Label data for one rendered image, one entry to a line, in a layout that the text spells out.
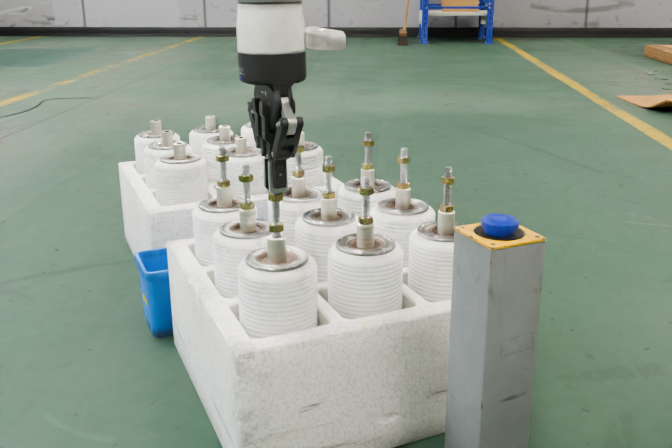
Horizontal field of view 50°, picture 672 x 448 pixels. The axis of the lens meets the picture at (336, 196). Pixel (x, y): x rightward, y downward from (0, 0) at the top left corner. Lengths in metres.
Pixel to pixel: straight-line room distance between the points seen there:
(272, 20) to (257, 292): 0.31
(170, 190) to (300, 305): 0.56
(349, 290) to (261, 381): 0.15
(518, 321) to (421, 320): 0.15
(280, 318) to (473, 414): 0.24
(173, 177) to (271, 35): 0.61
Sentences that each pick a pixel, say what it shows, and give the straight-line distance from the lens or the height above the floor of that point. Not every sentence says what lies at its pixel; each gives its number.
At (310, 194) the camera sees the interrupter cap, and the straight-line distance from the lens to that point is 1.13.
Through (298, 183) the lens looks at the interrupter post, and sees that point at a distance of 1.11.
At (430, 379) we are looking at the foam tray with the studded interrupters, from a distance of 0.96.
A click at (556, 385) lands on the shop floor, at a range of 1.15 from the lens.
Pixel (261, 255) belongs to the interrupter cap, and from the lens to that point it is 0.89.
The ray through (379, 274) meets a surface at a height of 0.23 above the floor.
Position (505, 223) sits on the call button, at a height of 0.33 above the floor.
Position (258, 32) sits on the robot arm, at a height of 0.52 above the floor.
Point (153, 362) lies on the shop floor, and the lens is 1.20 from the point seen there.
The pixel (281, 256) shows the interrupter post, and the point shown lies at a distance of 0.87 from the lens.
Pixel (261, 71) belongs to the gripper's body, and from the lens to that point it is 0.79.
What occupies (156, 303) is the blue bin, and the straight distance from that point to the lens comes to 1.24.
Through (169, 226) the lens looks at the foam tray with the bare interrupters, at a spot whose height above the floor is 0.15.
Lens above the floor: 0.58
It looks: 17 degrees down
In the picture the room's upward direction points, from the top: straight up
